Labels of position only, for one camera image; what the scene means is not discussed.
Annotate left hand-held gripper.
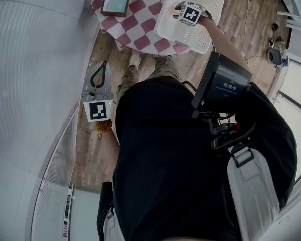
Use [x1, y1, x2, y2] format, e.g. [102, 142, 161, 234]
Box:
[81, 60, 114, 123]

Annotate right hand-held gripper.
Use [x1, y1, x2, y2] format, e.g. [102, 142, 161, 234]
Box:
[172, 1, 213, 26]

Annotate white plastic basket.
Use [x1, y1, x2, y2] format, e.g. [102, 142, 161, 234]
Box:
[153, 0, 225, 55]

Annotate person's right forearm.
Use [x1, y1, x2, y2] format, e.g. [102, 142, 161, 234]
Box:
[198, 16, 250, 69]

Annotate person's left forearm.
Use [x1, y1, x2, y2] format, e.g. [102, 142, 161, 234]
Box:
[100, 127, 121, 185]

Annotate round checkered table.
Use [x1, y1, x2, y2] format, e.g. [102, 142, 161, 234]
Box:
[90, 0, 192, 57]

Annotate person's light shoe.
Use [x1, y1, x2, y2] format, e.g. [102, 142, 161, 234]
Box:
[128, 51, 141, 69]

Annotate person's khaki trousers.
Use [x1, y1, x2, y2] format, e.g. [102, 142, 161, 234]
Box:
[116, 55, 183, 107]

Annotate dark framed picture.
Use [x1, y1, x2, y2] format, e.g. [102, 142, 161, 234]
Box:
[100, 0, 134, 18]

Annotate white slatted blinds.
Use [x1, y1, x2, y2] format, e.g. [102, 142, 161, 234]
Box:
[0, 0, 101, 241]

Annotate black chest-mounted screen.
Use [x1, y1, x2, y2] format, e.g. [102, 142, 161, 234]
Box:
[191, 51, 253, 111]

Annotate person's black shirt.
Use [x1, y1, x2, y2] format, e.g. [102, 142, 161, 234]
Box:
[96, 75, 298, 241]

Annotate grey round floor device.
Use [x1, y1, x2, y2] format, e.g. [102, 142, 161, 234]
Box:
[267, 46, 289, 69]

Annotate small white table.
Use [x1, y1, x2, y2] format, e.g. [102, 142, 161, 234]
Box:
[257, 0, 301, 32]

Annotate amber bead bracelet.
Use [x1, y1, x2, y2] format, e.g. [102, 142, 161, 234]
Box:
[95, 119, 114, 140]

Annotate white floor cable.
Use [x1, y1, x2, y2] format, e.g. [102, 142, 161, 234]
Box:
[241, 0, 269, 66]

